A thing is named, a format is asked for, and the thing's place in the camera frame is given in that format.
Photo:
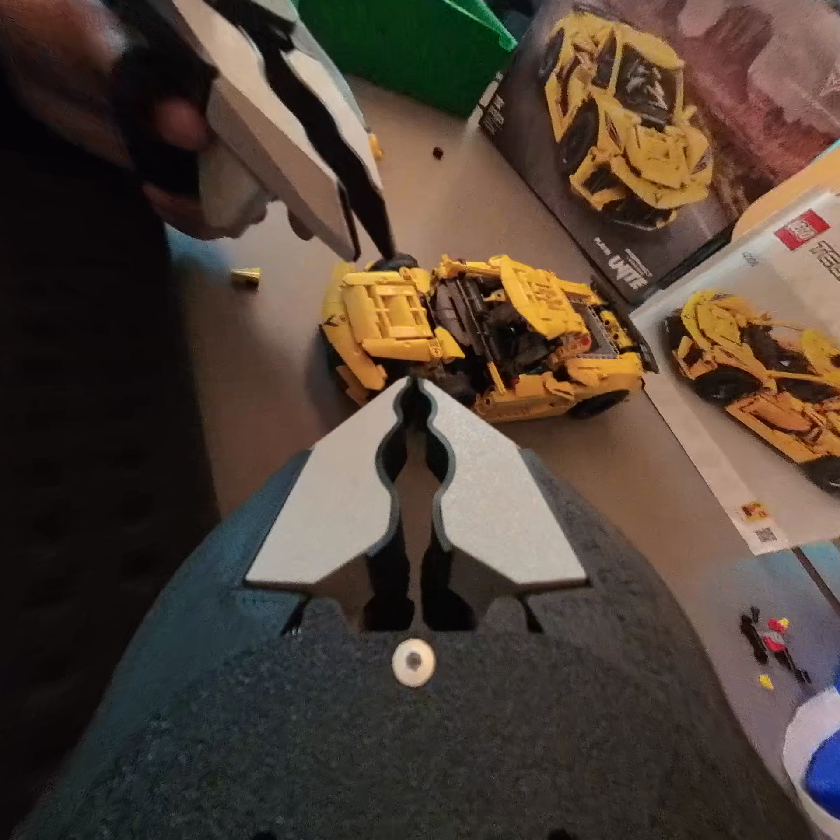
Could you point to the blue bin with paper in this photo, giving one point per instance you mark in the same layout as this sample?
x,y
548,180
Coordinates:
x,y
797,741

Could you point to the yellow toy brick car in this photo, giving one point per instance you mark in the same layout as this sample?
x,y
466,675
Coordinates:
x,y
394,315

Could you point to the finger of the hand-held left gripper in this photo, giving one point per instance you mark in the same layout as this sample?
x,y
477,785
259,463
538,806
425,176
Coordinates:
x,y
331,98
275,144

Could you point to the person's left hand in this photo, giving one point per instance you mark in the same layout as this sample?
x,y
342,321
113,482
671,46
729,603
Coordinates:
x,y
59,52

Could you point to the green plastic bin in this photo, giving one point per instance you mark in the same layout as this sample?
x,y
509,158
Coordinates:
x,y
407,46

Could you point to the blue plastic bin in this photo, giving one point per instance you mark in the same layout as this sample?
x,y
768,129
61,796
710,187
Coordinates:
x,y
827,774

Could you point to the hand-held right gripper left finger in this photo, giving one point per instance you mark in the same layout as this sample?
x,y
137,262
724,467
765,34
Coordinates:
x,y
328,518

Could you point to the small yellow cone piece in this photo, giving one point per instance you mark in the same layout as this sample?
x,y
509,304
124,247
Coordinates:
x,y
246,277

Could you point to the car picture instruction booklet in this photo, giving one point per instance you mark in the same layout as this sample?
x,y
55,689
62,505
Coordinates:
x,y
709,446

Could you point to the small yellow brick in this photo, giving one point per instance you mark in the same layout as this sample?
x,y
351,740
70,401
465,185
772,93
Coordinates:
x,y
375,145

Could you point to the dark toy car box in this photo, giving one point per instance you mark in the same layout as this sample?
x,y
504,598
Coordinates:
x,y
722,164

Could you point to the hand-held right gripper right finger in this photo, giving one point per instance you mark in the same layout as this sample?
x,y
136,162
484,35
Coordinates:
x,y
512,518

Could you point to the instruction sheet on cardboard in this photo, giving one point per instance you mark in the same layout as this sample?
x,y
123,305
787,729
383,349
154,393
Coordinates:
x,y
787,190

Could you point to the cluster of small mixed bricks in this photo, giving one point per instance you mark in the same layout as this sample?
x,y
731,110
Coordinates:
x,y
774,640

